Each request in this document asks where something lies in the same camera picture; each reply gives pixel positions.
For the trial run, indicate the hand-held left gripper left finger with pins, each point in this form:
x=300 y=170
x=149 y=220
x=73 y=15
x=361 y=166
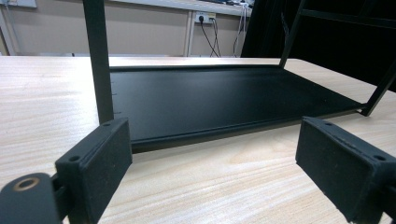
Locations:
x=99 y=161

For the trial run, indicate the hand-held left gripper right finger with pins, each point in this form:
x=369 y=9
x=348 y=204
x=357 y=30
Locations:
x=339 y=161

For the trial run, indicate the black two-tier metal rack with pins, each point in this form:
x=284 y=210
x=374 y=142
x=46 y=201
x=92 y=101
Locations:
x=218 y=102

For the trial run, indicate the dark curtain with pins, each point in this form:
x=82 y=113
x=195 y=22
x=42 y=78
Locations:
x=264 y=31

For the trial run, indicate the white wall socket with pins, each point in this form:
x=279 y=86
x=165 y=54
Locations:
x=205 y=17

